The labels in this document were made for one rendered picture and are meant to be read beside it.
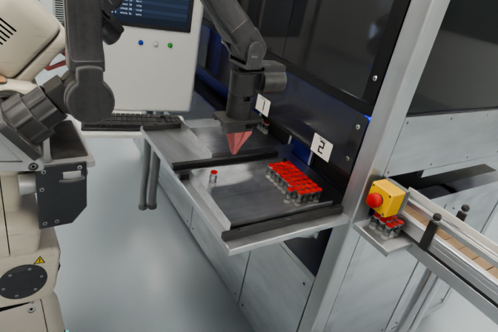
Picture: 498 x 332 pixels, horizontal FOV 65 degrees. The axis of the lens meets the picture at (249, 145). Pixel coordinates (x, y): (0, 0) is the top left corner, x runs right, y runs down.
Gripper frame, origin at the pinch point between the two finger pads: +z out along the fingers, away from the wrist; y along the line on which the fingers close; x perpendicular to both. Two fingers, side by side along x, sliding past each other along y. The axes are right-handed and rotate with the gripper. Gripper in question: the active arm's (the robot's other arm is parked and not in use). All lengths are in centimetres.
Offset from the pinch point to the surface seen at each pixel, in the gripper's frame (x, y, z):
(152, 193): 97, 14, 80
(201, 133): 50, 16, 21
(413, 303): -30, 50, 43
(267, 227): -7.4, 8.6, 19.8
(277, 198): 4.2, 20.1, 21.5
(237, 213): 1.6, 4.9, 20.9
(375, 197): -17.8, 33.5, 9.4
